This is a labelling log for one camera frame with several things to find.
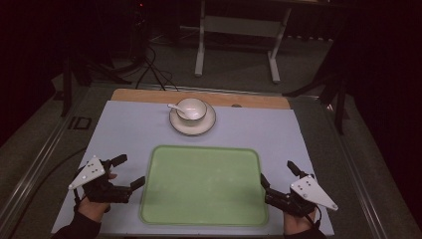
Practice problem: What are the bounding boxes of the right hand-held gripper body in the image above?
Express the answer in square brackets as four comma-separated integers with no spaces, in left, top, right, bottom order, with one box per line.
[264,174,339,219]

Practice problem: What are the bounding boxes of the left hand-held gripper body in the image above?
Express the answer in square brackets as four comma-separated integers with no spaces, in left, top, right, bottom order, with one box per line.
[68,154,133,204]

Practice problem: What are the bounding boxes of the person's left hand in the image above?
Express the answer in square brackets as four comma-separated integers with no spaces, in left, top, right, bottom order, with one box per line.
[78,196,112,223]

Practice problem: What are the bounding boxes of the person's right hand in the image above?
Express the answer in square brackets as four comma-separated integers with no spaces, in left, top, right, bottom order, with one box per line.
[283,211,317,236]

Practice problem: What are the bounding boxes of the light blue table mat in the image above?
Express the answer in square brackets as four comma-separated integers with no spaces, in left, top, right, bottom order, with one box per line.
[51,100,335,237]

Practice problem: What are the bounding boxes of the green tray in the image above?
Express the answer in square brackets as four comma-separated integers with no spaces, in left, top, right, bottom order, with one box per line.
[138,144,270,228]

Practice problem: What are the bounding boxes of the wooden table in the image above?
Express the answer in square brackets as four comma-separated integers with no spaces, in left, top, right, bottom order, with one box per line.
[109,88,292,111]

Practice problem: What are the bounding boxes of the white saucer dark rim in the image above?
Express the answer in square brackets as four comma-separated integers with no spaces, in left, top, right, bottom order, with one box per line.
[168,101,217,136]

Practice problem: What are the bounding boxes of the white ceramic spoon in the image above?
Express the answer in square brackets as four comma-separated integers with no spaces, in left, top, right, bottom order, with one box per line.
[166,103,191,120]

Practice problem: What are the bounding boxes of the black tripod stand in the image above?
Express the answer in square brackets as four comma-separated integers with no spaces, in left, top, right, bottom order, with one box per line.
[283,29,351,135]

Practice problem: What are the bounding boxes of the white cup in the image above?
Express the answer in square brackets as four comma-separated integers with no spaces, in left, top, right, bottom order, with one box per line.
[175,97,209,122]

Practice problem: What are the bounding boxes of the white metal stand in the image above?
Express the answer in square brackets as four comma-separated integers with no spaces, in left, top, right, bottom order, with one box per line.
[194,0,294,85]

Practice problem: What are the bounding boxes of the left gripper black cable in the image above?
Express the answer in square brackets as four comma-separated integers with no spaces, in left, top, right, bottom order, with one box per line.
[72,188,84,212]

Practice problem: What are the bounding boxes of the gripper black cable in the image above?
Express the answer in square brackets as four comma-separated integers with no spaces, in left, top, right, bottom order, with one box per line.
[307,204,323,231]
[72,188,84,212]

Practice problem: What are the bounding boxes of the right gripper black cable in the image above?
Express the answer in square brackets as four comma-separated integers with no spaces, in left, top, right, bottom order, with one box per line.
[307,204,323,231]

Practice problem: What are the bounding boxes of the metal floor rail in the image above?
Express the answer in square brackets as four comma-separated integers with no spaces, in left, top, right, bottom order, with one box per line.
[319,99,389,239]
[0,87,90,230]

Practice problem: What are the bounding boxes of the black floor bracket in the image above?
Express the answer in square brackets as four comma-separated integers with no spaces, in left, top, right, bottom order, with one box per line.
[67,116,93,130]

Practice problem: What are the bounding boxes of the black floor cable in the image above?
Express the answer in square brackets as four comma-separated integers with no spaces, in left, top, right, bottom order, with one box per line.
[5,146,88,235]

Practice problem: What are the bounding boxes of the black floor cables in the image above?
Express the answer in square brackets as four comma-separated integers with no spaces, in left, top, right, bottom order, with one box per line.
[134,45,179,92]

